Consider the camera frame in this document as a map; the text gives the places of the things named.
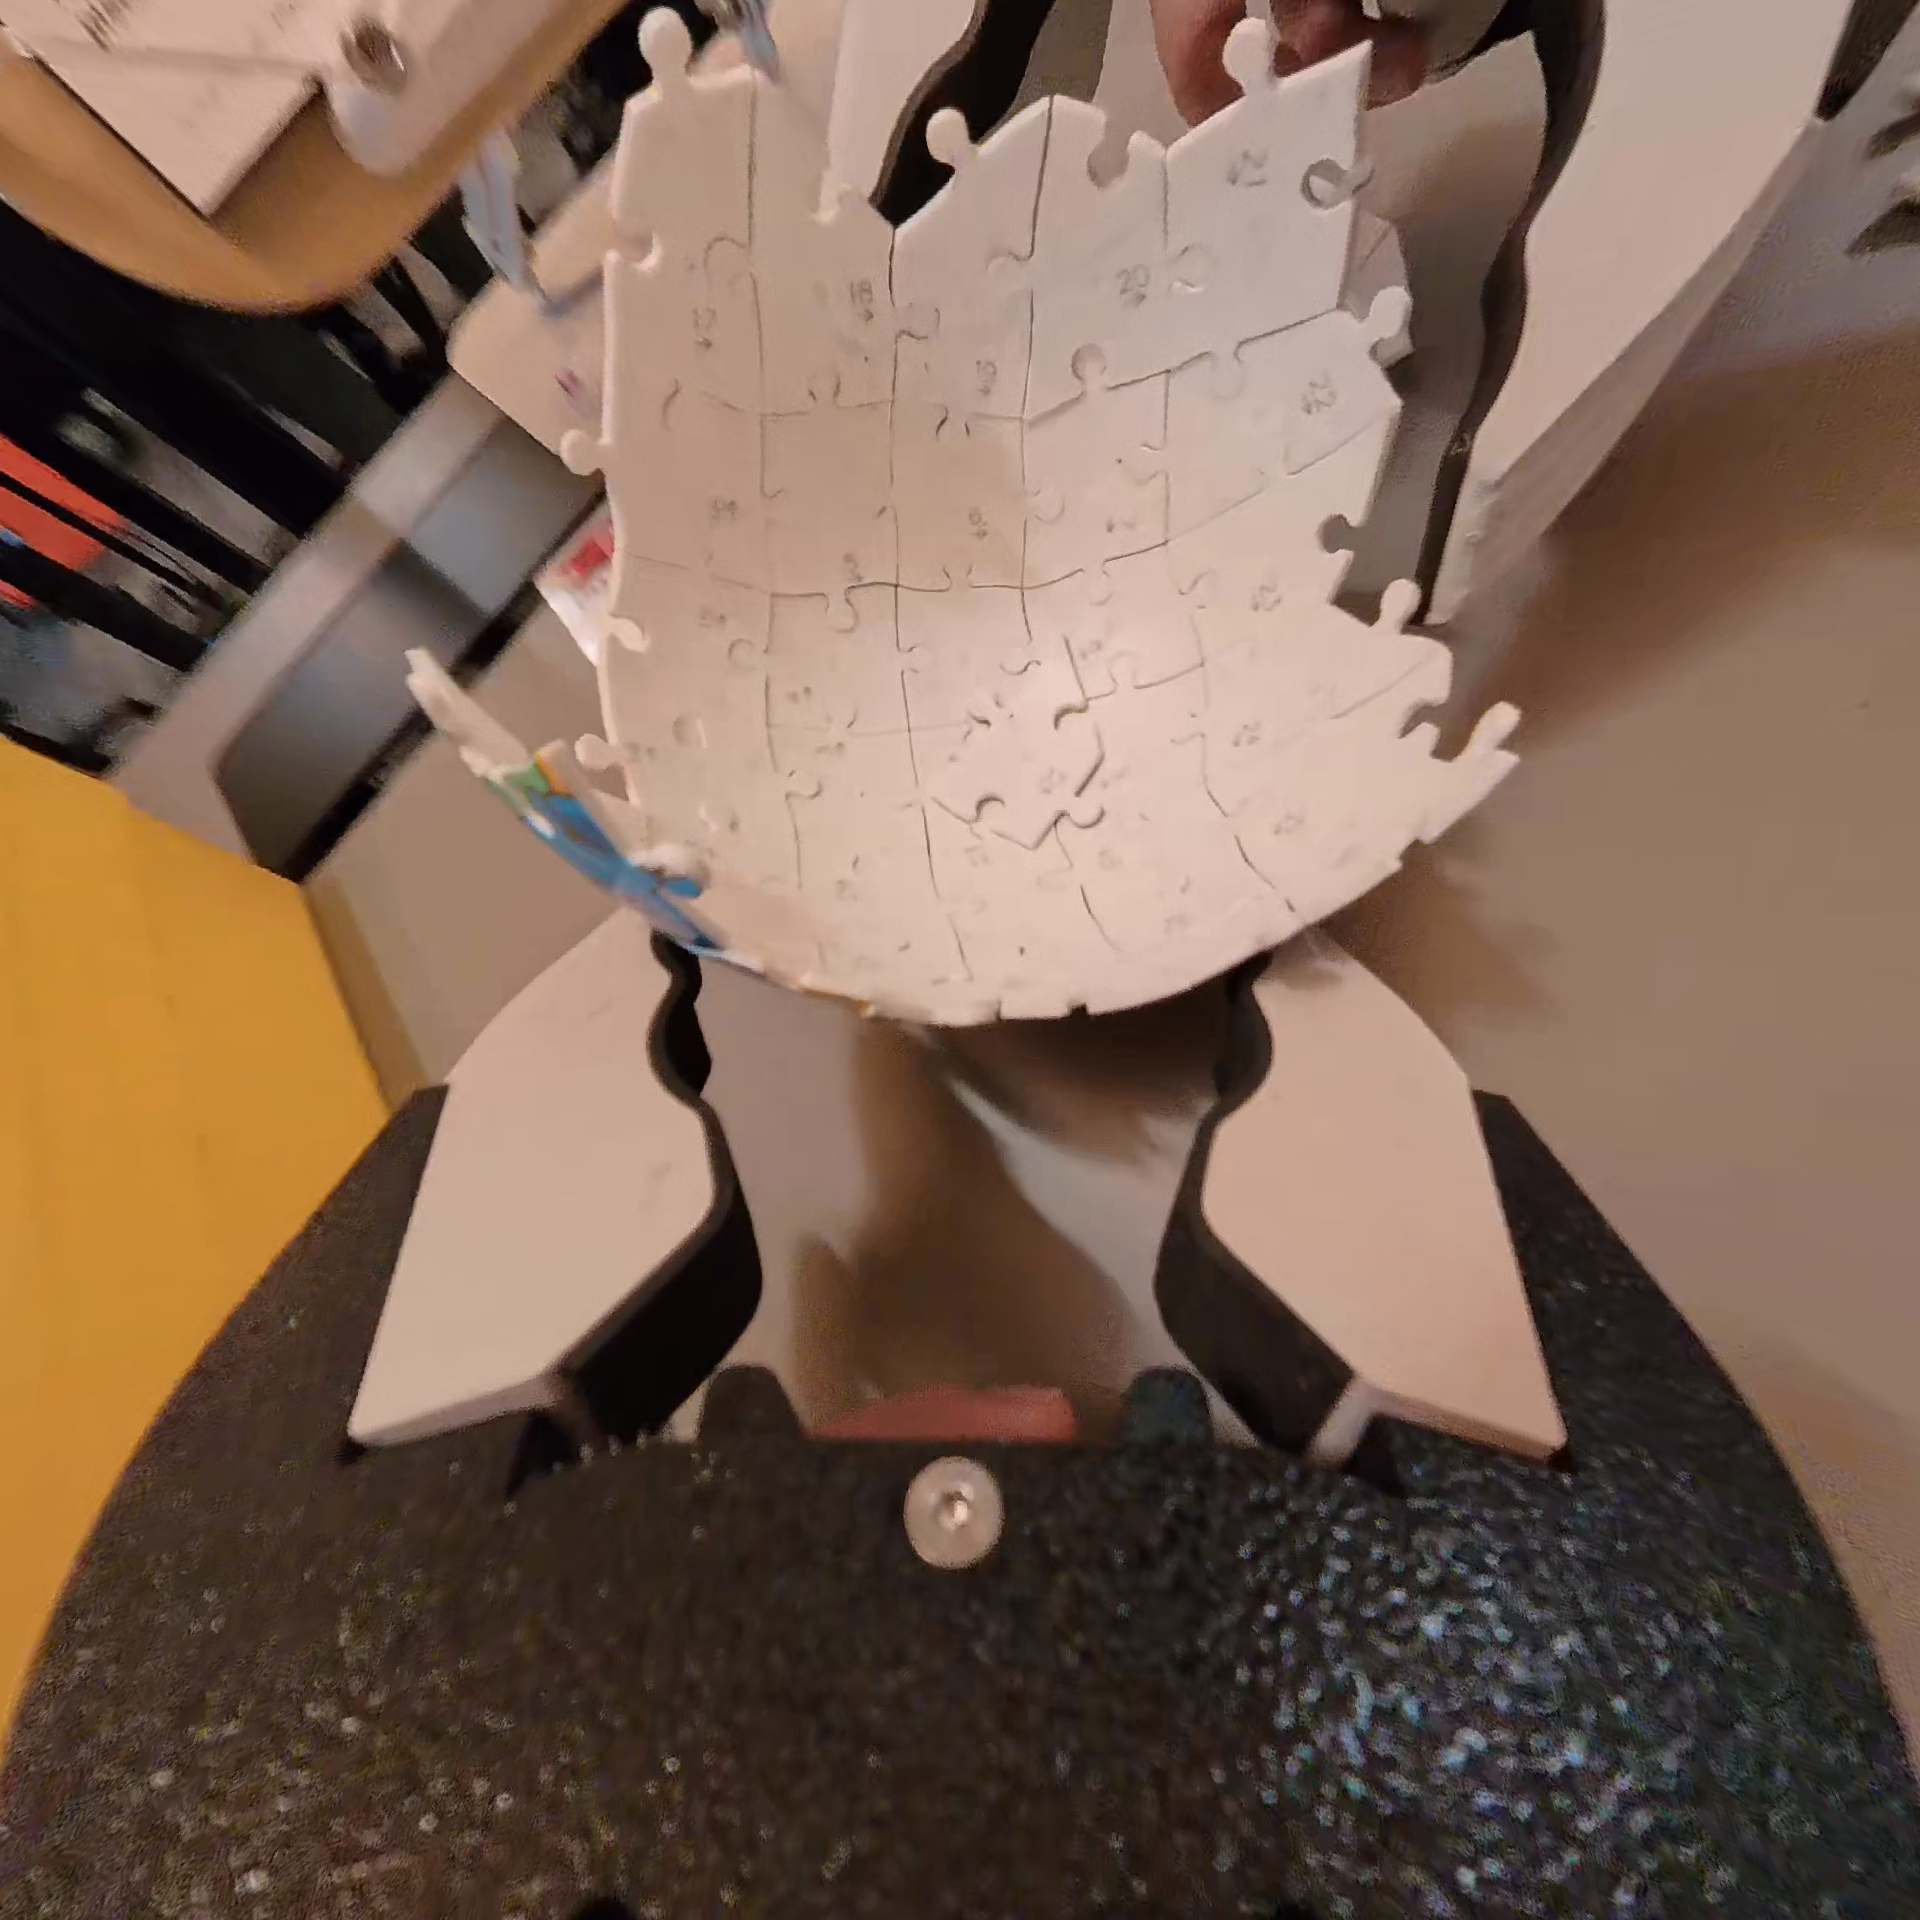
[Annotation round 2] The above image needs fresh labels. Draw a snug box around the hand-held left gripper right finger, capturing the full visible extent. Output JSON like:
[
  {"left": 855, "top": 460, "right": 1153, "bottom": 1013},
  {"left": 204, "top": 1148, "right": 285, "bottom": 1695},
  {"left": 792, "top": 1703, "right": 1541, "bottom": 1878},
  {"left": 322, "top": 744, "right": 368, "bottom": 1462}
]
[{"left": 1153, "top": 950, "right": 1569, "bottom": 1469}]

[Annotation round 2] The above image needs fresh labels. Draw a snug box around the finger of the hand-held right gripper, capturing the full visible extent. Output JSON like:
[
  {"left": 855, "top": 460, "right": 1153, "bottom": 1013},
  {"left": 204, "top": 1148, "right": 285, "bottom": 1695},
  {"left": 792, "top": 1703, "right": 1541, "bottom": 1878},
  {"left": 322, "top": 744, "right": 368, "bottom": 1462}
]
[
  {"left": 1421, "top": 0, "right": 1920, "bottom": 632},
  {"left": 823, "top": 0, "right": 1040, "bottom": 223}
]

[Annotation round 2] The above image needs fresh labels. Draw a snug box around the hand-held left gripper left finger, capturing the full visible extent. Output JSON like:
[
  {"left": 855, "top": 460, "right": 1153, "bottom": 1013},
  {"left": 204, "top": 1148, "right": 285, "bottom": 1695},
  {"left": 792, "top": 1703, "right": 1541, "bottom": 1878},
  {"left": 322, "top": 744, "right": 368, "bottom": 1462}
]
[{"left": 344, "top": 908, "right": 768, "bottom": 1448}]

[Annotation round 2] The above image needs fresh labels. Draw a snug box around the partly built puzzle ball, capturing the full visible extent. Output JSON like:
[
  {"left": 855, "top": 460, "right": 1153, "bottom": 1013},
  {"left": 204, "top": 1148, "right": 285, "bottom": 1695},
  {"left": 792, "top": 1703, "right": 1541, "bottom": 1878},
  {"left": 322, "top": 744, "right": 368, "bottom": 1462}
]
[{"left": 404, "top": 7, "right": 1524, "bottom": 1028}]

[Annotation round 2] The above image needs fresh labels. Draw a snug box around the person's right hand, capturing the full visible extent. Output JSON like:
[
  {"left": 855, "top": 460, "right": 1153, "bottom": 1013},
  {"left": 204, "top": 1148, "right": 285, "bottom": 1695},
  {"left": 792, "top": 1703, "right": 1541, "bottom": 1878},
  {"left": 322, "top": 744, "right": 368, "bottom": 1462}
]
[{"left": 1168, "top": 0, "right": 1449, "bottom": 133}]

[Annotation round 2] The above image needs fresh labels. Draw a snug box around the yellow plastic bin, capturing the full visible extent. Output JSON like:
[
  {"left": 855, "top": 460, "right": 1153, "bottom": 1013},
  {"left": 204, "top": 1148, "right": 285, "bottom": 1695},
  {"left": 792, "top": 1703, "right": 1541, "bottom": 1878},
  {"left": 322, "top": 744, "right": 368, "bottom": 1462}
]
[{"left": 0, "top": 736, "right": 394, "bottom": 1695}]

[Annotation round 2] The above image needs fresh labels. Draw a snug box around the white clipboard stand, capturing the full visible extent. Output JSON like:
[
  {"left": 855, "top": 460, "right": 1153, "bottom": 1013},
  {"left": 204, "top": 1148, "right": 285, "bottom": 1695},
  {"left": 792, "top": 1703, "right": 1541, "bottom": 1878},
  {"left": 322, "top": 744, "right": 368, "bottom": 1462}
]
[{"left": 319, "top": 0, "right": 618, "bottom": 444}]

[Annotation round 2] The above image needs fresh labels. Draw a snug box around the white paper sheet red mark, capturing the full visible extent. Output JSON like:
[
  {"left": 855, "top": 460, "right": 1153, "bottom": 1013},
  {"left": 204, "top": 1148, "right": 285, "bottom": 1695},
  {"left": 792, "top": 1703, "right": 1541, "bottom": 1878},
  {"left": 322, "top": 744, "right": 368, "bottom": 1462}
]
[{"left": 545, "top": 503, "right": 618, "bottom": 616}]

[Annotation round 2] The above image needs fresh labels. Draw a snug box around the wooden clipboard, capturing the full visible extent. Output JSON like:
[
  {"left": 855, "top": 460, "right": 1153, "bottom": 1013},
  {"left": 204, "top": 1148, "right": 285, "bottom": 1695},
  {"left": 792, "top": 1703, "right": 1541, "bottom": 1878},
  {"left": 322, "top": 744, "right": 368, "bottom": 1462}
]
[{"left": 0, "top": 0, "right": 600, "bottom": 312}]

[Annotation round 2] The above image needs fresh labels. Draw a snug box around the grey metal rail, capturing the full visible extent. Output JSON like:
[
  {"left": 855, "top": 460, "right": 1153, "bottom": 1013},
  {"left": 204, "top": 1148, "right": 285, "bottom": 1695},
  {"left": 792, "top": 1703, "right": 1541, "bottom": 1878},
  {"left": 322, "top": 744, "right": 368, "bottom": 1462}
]
[{"left": 111, "top": 367, "right": 608, "bottom": 883}]

